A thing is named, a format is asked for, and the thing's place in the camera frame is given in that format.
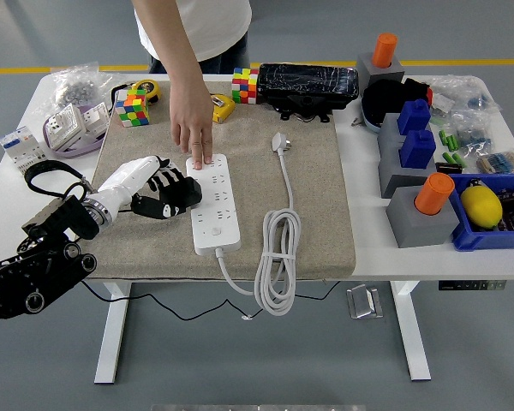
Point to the clear bag of screws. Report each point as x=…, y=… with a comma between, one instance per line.
x=75, y=87

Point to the yellow black tape measure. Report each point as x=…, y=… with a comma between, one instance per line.
x=150, y=87

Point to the black wrapped case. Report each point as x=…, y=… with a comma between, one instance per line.
x=308, y=81

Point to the clear bag of blue parts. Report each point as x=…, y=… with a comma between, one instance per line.
x=473, y=135

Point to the green battery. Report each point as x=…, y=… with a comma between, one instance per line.
x=442, y=136
x=454, y=143
x=459, y=160
x=449, y=142
x=448, y=157

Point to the white wall socket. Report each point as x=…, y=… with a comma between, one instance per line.
x=64, y=126
x=96, y=117

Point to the black plug adapter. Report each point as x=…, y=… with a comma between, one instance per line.
x=193, y=192

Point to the clear bag of resistors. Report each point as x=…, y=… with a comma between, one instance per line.
x=501, y=162

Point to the white power strip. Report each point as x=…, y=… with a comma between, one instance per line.
x=216, y=214

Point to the black metal bracket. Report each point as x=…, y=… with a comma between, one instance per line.
x=304, y=103

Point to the purple tray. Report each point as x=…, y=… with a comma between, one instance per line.
x=75, y=152

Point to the blue peg block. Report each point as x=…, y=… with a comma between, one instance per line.
x=417, y=150
x=413, y=117

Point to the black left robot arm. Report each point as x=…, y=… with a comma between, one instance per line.
x=34, y=278

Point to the small black component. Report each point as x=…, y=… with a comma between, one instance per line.
x=447, y=168

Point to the yellow floor tape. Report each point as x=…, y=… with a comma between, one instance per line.
x=17, y=70

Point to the colourful puzzle cube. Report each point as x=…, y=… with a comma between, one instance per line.
x=133, y=111
x=245, y=87

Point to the black table control panel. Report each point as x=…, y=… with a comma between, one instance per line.
x=471, y=285

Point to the grey block with hole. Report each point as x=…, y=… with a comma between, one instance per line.
x=366, y=68
x=415, y=231

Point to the grey-brown mat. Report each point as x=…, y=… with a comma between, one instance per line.
x=154, y=248

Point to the person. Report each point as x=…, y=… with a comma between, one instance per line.
x=222, y=25

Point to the small metal clip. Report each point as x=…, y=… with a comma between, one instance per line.
x=356, y=122

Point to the person's right forearm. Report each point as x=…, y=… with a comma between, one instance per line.
x=171, y=38

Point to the yellow lemon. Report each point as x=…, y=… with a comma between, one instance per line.
x=482, y=207

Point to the grey stepped block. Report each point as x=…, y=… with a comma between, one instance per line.
x=394, y=171

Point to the silver metal piece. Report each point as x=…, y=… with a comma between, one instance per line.
x=362, y=301

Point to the person's right hand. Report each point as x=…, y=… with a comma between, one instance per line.
x=193, y=115

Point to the orange cylinder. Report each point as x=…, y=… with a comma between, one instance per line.
x=432, y=194
x=384, y=49

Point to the white blue circuit breaker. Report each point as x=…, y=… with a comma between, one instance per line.
x=21, y=147

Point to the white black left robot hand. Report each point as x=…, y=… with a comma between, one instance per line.
x=124, y=180

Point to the white table leg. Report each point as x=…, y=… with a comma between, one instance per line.
x=413, y=334
x=111, y=334

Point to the black cloth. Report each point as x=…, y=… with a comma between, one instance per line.
x=385, y=98

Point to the blue plastic bin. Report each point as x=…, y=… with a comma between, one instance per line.
x=488, y=240

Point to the light blue bowl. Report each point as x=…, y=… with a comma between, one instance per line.
x=369, y=122

